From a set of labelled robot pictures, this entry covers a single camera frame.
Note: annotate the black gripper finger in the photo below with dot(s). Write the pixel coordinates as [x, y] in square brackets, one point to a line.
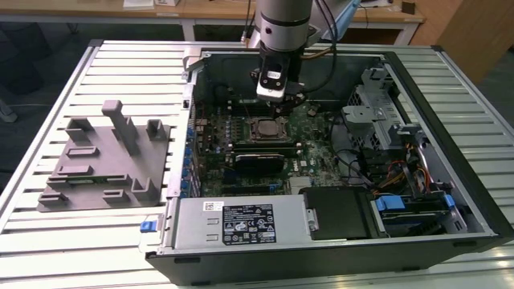
[278, 111]
[296, 97]

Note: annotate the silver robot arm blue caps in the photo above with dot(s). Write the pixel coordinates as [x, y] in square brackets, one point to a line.
[284, 27]

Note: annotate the CPU socket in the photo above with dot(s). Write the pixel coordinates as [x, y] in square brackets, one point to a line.
[265, 140]

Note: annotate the round coin battery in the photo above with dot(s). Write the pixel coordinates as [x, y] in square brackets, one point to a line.
[312, 112]

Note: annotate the silver drive cage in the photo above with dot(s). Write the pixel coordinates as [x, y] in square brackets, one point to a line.
[361, 116]

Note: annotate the green motherboard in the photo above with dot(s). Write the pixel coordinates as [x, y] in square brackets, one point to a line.
[321, 156]

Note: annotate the black graphics card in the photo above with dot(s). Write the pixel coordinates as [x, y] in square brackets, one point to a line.
[260, 165]

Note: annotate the small silver heatsink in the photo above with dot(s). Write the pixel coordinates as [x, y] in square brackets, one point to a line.
[301, 183]

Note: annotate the black expansion slot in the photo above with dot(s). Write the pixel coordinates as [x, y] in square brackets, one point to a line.
[249, 189]

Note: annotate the small dark box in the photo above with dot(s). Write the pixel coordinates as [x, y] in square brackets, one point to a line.
[409, 7]

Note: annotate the white barcode sticker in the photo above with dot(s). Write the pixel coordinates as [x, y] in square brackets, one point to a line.
[212, 206]

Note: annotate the black rating label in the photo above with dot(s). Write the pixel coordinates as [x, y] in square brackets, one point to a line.
[249, 224]

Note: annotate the small white box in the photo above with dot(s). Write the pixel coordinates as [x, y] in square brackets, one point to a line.
[166, 2]

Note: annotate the hard disk in blue carrier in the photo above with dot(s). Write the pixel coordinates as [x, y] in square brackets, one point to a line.
[392, 204]

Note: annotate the silver power supply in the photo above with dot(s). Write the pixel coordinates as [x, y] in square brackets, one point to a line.
[193, 222]

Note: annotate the grey parts rack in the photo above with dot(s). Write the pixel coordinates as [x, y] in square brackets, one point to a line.
[109, 156]

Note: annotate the brown wooden cabinet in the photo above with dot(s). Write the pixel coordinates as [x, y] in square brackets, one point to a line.
[475, 30]

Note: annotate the blue case latch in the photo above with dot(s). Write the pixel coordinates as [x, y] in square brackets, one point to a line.
[147, 226]

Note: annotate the black PC case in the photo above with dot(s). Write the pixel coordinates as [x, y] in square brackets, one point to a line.
[281, 265]

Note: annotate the blue plastic clip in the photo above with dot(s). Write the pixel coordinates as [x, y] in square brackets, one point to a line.
[449, 201]

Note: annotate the green RAM stick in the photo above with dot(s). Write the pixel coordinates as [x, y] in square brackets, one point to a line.
[86, 180]

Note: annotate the grey metal leg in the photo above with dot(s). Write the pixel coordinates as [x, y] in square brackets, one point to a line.
[9, 111]

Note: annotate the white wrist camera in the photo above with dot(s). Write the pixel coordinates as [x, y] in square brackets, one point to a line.
[273, 90]

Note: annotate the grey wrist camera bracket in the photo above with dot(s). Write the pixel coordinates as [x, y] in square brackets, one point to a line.
[313, 31]

